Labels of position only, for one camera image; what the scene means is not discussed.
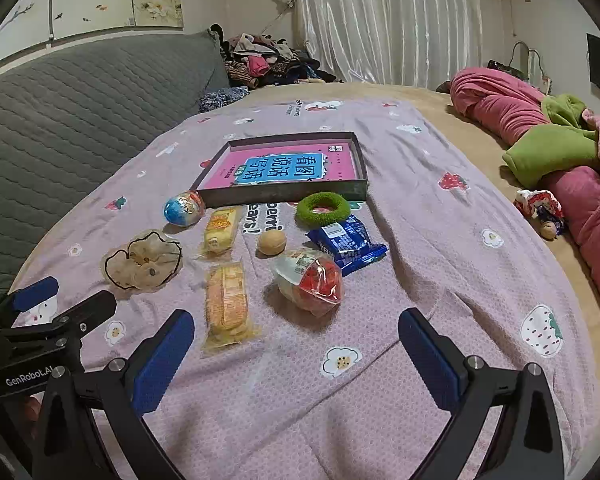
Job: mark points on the blue surprise egg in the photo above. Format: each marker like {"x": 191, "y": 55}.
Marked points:
{"x": 180, "y": 208}

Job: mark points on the small yellow snack packet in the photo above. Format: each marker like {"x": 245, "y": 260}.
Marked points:
{"x": 221, "y": 230}

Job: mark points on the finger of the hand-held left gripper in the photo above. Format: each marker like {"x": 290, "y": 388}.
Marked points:
{"x": 35, "y": 292}
{"x": 92, "y": 307}

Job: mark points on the pink quilt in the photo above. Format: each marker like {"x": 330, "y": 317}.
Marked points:
{"x": 500, "y": 105}

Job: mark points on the white metal rack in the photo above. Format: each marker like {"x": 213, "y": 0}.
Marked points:
{"x": 532, "y": 67}

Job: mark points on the blue floral cloth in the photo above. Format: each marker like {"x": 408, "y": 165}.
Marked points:
{"x": 222, "y": 98}

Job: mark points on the purple printed blanket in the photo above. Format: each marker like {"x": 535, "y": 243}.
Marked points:
{"x": 430, "y": 260}

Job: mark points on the white curtain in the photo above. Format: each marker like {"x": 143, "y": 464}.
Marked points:
{"x": 390, "y": 20}

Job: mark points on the green blanket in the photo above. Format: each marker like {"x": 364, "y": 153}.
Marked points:
{"x": 545, "y": 150}

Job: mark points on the blue cookie packet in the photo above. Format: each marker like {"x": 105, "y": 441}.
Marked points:
{"x": 347, "y": 245}

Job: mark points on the pile of clothes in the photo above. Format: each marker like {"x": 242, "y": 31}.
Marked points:
{"x": 270, "y": 62}

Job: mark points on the red surprise egg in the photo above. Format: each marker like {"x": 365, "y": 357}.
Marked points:
{"x": 320, "y": 280}

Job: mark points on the small doll toy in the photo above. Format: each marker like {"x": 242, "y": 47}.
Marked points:
{"x": 537, "y": 207}

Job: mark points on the black bag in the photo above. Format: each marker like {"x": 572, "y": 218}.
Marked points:
{"x": 505, "y": 69}

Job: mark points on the grey shallow box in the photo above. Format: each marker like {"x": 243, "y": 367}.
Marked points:
{"x": 280, "y": 195}

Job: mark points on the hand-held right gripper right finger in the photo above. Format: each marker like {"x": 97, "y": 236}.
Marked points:
{"x": 430, "y": 362}

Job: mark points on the large yellow cracker packet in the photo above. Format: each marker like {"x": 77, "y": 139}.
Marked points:
{"x": 227, "y": 300}

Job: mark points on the grey quilted headboard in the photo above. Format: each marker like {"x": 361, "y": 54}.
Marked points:
{"x": 80, "y": 110}

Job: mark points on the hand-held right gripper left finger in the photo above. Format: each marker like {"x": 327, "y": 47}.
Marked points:
{"x": 165, "y": 360}

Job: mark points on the beige sheer scrunchie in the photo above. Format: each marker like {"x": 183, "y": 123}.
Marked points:
{"x": 125, "y": 270}

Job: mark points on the pink book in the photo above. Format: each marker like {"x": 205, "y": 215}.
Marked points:
{"x": 340, "y": 165}

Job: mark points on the dark brown cloth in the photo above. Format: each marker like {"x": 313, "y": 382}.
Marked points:
{"x": 443, "y": 86}

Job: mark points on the walnut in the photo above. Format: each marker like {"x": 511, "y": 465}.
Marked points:
{"x": 271, "y": 242}

